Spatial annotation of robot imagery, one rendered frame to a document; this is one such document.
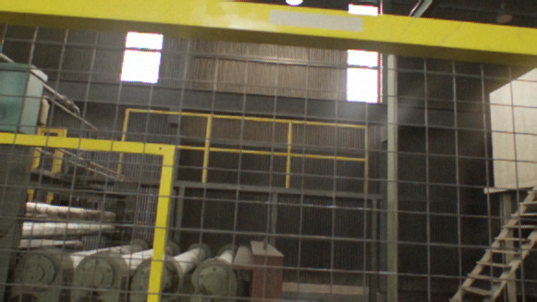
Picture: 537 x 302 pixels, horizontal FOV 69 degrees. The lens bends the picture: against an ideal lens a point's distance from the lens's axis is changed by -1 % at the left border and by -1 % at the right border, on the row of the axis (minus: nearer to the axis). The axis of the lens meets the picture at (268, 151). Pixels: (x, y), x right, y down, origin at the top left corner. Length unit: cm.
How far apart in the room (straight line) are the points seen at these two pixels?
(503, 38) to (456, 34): 9
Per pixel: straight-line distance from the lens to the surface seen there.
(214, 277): 237
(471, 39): 79
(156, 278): 198
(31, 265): 267
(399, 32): 74
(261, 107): 1111
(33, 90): 269
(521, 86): 1000
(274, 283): 225
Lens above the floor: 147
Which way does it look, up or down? 11 degrees up
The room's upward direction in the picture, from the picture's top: 4 degrees clockwise
